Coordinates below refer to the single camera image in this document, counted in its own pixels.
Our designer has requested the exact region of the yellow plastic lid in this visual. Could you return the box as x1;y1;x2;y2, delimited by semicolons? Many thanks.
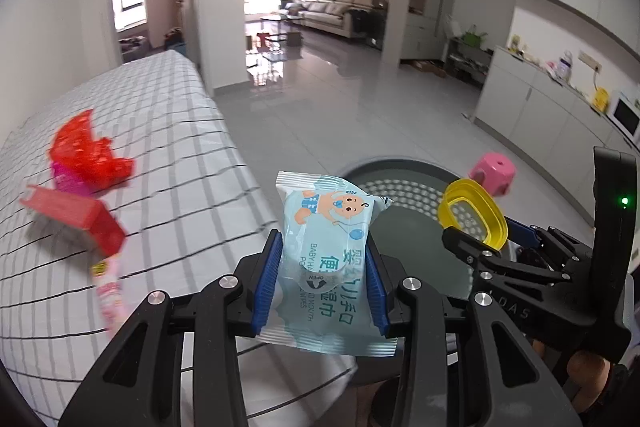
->
437;178;510;253

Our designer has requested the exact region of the person's right hand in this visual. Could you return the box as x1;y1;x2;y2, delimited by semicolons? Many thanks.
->
567;349;613;413

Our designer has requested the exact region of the red plastic bag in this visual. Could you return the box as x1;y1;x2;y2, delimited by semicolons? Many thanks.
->
47;109;136;190

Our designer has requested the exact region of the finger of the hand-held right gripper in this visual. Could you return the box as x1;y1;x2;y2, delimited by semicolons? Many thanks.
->
442;226;573;284
504;216;596;269

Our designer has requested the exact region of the green bag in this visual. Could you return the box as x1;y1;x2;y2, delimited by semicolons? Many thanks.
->
462;25;488;50

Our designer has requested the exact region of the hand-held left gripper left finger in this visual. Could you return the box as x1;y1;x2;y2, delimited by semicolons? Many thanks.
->
59;229;286;427

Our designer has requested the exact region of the white counter cabinet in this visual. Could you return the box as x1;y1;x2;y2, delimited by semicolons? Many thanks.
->
472;47;640;228

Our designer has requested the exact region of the magenta plastic wrapper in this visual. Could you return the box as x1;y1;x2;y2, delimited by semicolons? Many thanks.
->
51;161;96;196

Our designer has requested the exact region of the grey shoe rack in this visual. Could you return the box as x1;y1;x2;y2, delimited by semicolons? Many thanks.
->
445;37;496;85

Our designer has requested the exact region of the pink plastic stool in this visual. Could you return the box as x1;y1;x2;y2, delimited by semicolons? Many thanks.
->
470;152;516;198

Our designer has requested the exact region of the white bottle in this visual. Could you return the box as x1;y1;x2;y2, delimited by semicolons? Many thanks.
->
555;49;575;80

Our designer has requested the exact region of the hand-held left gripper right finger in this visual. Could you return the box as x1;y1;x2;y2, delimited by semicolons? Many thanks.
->
365;239;583;427

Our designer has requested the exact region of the white microwave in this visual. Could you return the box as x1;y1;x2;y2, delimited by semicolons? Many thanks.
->
607;91;640;142

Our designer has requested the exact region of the pink white packet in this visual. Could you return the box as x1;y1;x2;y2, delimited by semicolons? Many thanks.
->
90;252;132;338

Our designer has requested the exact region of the red toothpaste box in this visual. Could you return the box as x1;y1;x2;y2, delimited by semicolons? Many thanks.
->
19;183;128;258

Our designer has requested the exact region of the grey perforated plastic basket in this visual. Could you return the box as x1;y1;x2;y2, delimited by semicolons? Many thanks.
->
345;156;526;378

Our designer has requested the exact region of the light blue wet wipes packet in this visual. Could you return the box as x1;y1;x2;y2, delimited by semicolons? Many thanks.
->
260;171;398;358

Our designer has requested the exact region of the beige sofa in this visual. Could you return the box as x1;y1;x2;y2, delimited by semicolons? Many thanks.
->
280;0;388;40

